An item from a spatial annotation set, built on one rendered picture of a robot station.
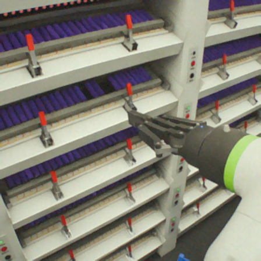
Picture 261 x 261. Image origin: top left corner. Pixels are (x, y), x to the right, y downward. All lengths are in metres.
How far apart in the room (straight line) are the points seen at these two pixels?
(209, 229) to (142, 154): 0.85
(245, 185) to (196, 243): 1.30
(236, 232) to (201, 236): 1.36
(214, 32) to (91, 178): 0.61
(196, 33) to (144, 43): 0.18
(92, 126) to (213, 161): 0.47
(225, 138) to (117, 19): 0.55
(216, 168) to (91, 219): 0.72
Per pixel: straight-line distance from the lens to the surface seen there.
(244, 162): 0.43
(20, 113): 0.85
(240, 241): 0.39
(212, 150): 0.46
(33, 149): 0.80
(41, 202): 0.93
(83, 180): 0.97
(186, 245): 1.70
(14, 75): 0.71
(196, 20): 0.95
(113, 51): 0.80
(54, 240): 1.08
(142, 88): 0.97
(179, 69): 0.97
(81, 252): 1.25
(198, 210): 1.64
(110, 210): 1.13
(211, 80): 1.15
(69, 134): 0.83
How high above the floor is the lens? 1.38
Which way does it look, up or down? 34 degrees down
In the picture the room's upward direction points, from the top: straight up
